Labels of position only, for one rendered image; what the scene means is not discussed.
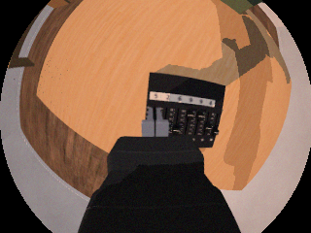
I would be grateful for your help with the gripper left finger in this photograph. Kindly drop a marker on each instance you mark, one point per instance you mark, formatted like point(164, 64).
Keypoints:
point(148, 125)

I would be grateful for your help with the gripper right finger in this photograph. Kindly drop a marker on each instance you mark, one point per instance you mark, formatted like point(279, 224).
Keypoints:
point(161, 125)

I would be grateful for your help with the black lighting desk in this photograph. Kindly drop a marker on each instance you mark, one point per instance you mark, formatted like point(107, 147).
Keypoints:
point(189, 104)

